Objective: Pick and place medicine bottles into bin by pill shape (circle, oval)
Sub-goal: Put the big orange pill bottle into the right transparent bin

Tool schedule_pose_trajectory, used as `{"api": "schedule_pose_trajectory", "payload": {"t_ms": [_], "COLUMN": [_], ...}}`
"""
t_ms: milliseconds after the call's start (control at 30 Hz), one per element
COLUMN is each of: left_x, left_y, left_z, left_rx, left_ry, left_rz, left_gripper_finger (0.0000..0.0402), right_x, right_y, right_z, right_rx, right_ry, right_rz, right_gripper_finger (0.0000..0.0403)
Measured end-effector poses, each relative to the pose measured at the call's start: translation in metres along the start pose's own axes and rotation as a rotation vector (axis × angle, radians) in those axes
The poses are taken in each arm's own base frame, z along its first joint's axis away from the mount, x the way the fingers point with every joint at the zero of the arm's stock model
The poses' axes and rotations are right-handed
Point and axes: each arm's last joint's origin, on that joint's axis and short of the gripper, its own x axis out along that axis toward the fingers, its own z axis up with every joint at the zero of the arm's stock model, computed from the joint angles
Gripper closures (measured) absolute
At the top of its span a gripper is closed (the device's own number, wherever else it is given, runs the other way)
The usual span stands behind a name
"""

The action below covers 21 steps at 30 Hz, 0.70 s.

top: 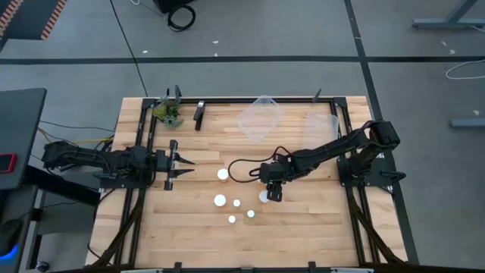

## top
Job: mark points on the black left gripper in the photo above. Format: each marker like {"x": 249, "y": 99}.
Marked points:
{"x": 162, "y": 161}

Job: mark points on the red phone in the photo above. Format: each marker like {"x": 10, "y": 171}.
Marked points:
{"x": 7, "y": 163}

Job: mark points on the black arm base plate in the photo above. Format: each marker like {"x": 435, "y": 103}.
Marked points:
{"x": 125, "y": 184}
{"x": 379, "y": 178}

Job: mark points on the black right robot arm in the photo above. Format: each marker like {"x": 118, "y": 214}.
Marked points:
{"x": 329, "y": 148}

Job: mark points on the clear plastic bin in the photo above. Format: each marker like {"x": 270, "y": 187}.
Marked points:
{"x": 320, "y": 125}
{"x": 261, "y": 125}

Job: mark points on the black desk crossbar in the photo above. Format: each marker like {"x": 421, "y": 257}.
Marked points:
{"x": 64, "y": 187}

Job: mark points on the grey table leg with foot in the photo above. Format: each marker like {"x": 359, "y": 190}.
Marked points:
{"x": 447, "y": 23}

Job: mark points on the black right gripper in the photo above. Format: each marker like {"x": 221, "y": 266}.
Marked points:
{"x": 272, "y": 172}

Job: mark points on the dark grey desk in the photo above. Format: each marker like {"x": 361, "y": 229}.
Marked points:
{"x": 20, "y": 125}

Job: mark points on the small white ball bottom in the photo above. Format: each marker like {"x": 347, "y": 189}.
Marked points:
{"x": 231, "y": 219}

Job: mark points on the black box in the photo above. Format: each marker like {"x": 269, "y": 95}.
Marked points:
{"x": 168, "y": 4}

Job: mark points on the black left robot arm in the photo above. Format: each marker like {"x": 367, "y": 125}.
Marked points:
{"x": 94, "y": 159}

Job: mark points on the black caster wheel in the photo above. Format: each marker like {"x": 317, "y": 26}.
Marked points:
{"x": 42, "y": 266}

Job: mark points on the black aluminium table frame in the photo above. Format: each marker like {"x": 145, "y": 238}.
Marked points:
{"x": 227, "y": 101}

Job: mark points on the grey table foot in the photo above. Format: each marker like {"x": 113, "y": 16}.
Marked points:
{"x": 468, "y": 122}

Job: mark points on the black mat with orange stripes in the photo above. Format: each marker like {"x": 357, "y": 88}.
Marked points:
{"x": 30, "y": 19}

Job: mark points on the black computer mouse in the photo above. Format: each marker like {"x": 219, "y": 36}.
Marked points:
{"x": 9, "y": 233}

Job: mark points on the small white ball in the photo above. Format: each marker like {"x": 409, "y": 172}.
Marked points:
{"x": 231, "y": 219}
{"x": 236, "y": 203}
{"x": 250, "y": 213}

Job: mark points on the small artificial green plant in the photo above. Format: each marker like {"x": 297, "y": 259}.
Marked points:
{"x": 168, "y": 112}

